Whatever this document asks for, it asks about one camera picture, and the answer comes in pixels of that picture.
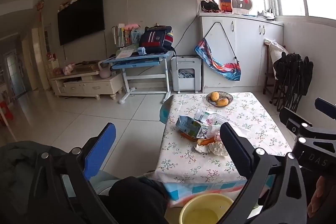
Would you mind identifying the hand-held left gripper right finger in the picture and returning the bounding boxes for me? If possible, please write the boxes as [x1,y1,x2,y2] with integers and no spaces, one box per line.
[219,122,310,224]

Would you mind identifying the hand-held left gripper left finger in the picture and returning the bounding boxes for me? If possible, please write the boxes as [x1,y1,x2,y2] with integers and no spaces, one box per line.
[26,122,124,224]

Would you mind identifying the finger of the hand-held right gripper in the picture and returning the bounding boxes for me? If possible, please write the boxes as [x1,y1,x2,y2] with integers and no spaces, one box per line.
[314,97,336,121]
[279,107,314,135]

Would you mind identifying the long orange peel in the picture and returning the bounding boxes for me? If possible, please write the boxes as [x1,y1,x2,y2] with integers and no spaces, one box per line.
[197,136,216,146]

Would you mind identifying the clear plastic bottle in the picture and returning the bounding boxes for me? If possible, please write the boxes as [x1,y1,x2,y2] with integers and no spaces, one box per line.
[195,109,252,138]

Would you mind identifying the blue drink carton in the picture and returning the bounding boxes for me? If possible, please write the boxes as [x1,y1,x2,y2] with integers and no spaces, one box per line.
[175,115,208,139]

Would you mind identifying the yellow plastic basin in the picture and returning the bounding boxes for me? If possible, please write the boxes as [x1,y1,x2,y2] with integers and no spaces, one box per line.
[179,193,234,224]

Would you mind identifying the person's right hand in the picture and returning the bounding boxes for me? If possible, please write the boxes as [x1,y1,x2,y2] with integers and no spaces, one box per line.
[310,176,332,217]

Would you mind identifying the pale teal seat cushion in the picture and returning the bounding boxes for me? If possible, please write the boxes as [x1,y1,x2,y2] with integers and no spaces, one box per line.
[62,170,124,195]

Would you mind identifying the floral tablecloth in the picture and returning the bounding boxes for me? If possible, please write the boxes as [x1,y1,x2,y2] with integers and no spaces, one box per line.
[155,92,293,185]

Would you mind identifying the black folded chairs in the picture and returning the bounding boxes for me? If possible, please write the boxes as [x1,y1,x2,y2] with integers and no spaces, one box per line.
[270,53,314,113]

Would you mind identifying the wooden chair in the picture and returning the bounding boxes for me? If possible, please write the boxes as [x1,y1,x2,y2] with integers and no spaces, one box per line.
[263,42,286,101]

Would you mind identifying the woven fruit bowl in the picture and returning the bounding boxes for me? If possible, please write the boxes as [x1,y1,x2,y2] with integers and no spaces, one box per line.
[205,91,234,108]

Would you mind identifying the person's black trousers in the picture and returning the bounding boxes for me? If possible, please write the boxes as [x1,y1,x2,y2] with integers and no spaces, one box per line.
[97,177,168,224]

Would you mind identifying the cream television stand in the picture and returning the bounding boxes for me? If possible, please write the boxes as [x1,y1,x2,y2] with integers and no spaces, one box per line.
[50,68,124,101]

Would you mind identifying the white cloth bag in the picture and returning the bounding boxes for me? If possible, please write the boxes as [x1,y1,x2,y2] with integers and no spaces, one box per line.
[264,38,288,67]

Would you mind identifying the white cabinet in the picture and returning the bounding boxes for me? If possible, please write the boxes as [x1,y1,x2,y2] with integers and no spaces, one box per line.
[198,12,284,94]

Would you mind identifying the pink soft toy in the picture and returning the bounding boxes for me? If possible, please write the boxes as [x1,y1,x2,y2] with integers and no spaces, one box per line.
[62,63,76,75]

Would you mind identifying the white air purifier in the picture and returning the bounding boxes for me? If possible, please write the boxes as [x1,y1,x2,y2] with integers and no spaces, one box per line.
[171,55,202,92]

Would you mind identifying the blue white study desk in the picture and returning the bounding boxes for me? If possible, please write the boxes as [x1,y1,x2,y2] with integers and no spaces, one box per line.
[101,52,175,104]

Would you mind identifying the white paper sheet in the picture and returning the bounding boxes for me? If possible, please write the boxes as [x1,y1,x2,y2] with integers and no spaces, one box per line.
[115,48,138,59]

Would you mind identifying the red plastic stool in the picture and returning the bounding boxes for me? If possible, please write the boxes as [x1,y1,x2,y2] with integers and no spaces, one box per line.
[0,101,14,126]

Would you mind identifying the white sneakers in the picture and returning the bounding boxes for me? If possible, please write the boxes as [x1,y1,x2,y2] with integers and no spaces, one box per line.
[257,10,276,20]

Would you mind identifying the row of books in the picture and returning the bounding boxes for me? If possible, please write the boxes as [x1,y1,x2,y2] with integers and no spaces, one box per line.
[112,24,141,48]

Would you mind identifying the dark striped backpack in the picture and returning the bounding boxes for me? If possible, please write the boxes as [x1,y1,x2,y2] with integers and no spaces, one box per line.
[139,26,175,54]

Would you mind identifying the white grey backrest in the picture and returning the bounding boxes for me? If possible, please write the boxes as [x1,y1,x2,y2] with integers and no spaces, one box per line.
[231,0,253,15]

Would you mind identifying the orange box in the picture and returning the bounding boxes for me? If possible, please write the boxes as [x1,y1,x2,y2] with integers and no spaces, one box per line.
[219,0,233,13]

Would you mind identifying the black shoes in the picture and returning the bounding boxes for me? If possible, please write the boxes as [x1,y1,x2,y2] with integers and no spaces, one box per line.
[200,0,220,13]

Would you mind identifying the wide red knot ornament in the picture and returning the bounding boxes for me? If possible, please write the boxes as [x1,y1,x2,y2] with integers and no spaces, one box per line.
[35,0,45,22]

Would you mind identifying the colourful drawstring bag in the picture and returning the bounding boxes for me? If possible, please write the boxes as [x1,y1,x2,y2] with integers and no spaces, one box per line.
[194,21,242,82]

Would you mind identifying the black power cable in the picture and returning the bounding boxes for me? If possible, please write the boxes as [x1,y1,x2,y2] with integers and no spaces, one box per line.
[172,13,198,50]

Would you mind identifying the black wall television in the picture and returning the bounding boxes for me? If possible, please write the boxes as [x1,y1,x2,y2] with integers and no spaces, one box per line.
[57,0,106,46]

